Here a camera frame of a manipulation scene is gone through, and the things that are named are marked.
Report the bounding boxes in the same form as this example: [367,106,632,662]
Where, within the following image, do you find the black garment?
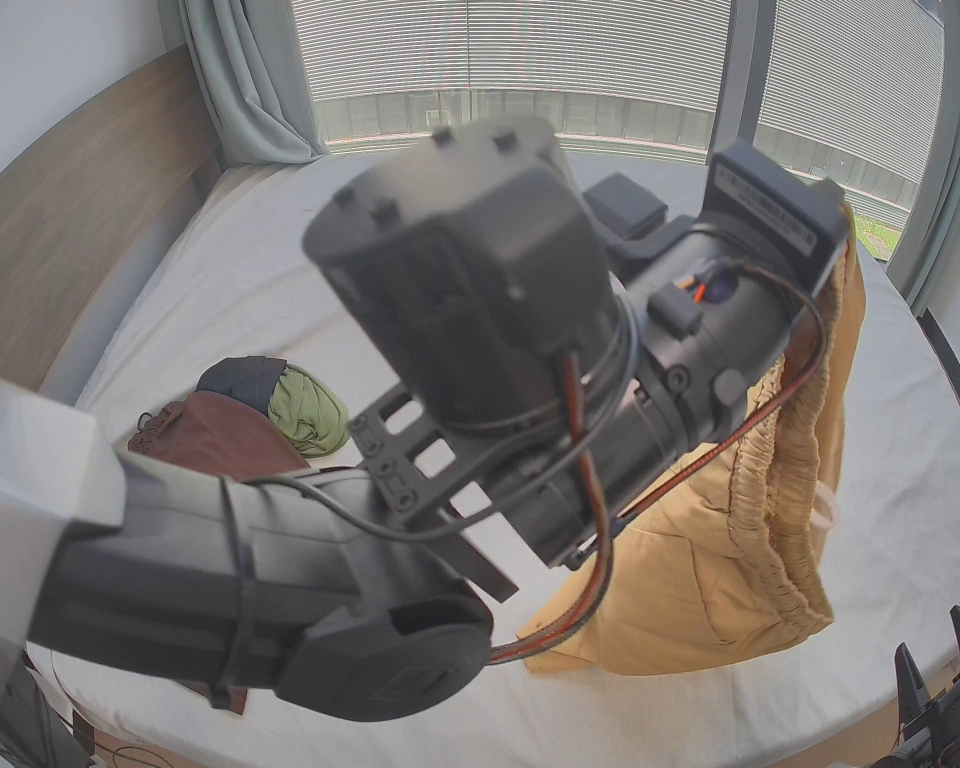
[196,355,290,418]

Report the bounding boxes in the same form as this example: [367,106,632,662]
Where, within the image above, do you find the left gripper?
[621,141,846,455]

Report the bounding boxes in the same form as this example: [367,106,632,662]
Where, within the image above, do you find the brown garment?
[126,393,312,715]

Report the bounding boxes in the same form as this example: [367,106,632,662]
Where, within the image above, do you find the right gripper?
[894,604,960,768]

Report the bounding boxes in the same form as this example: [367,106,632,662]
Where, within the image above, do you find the green garment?
[267,363,351,459]

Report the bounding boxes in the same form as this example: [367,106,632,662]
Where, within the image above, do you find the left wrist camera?
[583,174,702,265]

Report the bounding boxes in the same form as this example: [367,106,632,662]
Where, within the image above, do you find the tan shorts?
[522,201,869,678]

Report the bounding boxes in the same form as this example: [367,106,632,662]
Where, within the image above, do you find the grey-green curtain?
[887,0,960,320]
[177,0,331,168]

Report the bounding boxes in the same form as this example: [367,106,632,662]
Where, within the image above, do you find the window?
[288,0,948,264]

